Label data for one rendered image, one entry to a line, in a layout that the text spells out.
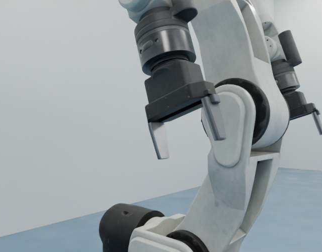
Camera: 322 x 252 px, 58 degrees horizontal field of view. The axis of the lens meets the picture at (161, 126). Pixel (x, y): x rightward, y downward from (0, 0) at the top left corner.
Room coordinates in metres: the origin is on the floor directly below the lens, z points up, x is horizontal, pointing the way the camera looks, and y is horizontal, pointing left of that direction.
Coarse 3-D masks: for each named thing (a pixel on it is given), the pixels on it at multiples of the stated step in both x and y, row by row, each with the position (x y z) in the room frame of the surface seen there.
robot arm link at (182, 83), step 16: (160, 32) 0.42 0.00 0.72; (176, 32) 0.43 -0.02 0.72; (144, 48) 0.43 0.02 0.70; (160, 48) 0.42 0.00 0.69; (176, 48) 0.42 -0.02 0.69; (192, 48) 0.44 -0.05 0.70; (144, 64) 0.44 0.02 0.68; (160, 64) 0.44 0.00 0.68; (176, 64) 0.42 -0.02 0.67; (192, 64) 0.43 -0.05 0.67; (160, 80) 0.44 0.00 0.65; (176, 80) 0.42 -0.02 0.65; (192, 80) 0.41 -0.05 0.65; (160, 96) 0.44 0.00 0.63; (176, 96) 0.41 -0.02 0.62; (192, 96) 0.39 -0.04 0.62; (160, 112) 0.43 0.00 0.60; (176, 112) 0.46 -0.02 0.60
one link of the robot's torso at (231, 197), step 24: (240, 96) 0.53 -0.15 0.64; (240, 120) 0.52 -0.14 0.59; (216, 144) 0.56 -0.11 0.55; (240, 144) 0.53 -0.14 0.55; (216, 168) 0.57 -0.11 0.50; (240, 168) 0.53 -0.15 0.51; (264, 168) 0.64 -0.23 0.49; (216, 192) 0.59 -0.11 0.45; (240, 192) 0.56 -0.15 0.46; (264, 192) 0.64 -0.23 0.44; (192, 216) 0.65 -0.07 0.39; (216, 216) 0.61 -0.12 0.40; (240, 216) 0.58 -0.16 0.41; (192, 240) 0.63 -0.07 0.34; (216, 240) 0.61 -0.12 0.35; (240, 240) 0.66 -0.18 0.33
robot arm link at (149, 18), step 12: (156, 0) 0.44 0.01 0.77; (168, 0) 0.45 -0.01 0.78; (180, 0) 0.43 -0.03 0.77; (192, 0) 0.43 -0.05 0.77; (132, 12) 0.47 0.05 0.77; (144, 12) 0.45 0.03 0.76; (156, 12) 0.43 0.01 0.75; (168, 12) 0.43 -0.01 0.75; (180, 12) 0.43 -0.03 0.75; (192, 12) 0.44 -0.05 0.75; (144, 24) 0.44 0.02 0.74; (156, 24) 0.43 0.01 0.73; (168, 24) 0.43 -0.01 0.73; (180, 24) 0.44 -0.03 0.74
